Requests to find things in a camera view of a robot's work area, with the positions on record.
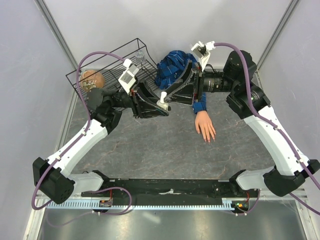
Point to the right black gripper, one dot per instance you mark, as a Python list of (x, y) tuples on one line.
[(184, 94)]

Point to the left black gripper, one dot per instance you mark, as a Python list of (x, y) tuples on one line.
[(145, 109)]

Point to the white nail polish cap brush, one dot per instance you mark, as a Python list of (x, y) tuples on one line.
[(162, 97)]

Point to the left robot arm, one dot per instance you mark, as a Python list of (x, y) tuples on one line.
[(53, 176)]

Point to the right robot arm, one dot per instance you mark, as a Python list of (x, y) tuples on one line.
[(250, 103)]

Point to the blue plaid shirt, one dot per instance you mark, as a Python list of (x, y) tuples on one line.
[(170, 68)]

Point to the mannequin hand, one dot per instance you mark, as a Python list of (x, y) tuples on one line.
[(204, 126)]

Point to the clear glass cup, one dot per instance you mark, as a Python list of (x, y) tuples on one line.
[(139, 57)]

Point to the brown floral ceramic bowl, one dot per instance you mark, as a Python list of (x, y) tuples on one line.
[(91, 79)]

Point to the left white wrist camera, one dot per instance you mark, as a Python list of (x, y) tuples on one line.
[(127, 80)]

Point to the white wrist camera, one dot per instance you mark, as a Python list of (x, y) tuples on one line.
[(127, 80), (203, 52)]

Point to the black wire dish rack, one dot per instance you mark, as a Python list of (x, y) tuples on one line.
[(111, 68)]

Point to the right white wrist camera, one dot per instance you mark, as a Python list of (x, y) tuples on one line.
[(203, 52)]

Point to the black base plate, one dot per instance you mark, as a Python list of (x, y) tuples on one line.
[(179, 191)]

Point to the blue slotted cable duct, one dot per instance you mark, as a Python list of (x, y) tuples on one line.
[(95, 204)]

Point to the aluminium frame rail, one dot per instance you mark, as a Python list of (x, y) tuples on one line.
[(267, 195)]

